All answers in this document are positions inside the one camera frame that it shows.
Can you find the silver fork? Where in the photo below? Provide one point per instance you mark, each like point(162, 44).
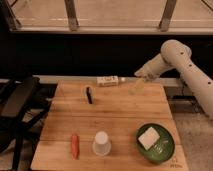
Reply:
point(160, 146)

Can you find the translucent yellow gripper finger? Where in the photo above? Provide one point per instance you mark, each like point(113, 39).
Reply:
point(137, 86)

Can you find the orange carrot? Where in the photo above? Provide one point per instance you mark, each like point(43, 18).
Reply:
point(75, 146)

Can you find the black chair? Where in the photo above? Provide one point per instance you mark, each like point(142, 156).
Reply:
point(28, 102)

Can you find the green bowl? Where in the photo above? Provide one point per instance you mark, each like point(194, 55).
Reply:
point(151, 155)

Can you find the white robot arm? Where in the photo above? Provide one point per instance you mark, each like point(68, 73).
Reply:
point(176, 55)

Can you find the white small box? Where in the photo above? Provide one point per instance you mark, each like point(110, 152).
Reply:
point(107, 81)

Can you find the white sponge block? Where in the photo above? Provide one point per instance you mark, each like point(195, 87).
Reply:
point(149, 137)

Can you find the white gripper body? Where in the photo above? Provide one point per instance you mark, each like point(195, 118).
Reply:
point(147, 72)

